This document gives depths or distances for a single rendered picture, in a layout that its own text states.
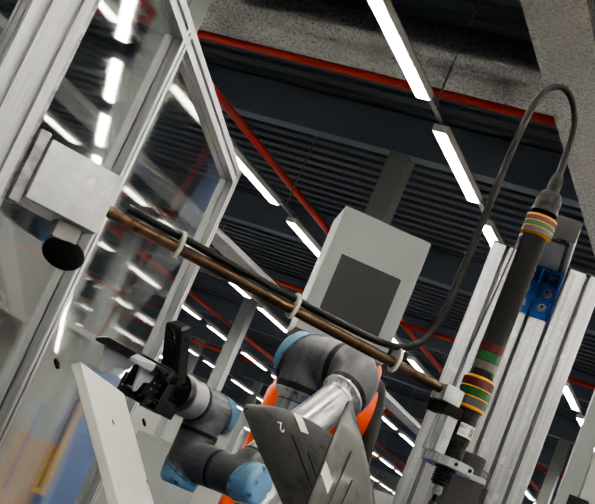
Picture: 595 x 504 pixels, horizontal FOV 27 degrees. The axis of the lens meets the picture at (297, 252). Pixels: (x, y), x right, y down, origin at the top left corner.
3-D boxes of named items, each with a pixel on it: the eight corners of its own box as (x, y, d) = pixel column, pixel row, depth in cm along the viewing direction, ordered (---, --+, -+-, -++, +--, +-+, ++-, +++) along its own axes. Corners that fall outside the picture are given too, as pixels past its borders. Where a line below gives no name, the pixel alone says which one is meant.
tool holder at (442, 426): (430, 456, 159) (457, 385, 161) (399, 448, 165) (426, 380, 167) (481, 482, 163) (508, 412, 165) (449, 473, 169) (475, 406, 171)
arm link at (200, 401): (216, 390, 232) (187, 373, 237) (202, 382, 228) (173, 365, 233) (196, 425, 231) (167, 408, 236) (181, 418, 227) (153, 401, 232)
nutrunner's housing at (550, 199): (436, 482, 161) (558, 167, 171) (419, 477, 165) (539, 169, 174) (458, 493, 163) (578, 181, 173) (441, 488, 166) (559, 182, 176)
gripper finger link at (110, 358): (82, 362, 217) (125, 385, 221) (99, 332, 217) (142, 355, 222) (76, 358, 219) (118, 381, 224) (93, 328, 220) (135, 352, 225)
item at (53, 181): (11, 197, 133) (45, 127, 135) (-7, 199, 139) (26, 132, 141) (94, 240, 137) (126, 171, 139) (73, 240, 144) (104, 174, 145)
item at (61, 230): (42, 258, 136) (61, 218, 137) (31, 257, 140) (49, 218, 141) (82, 278, 138) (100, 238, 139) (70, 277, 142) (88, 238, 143)
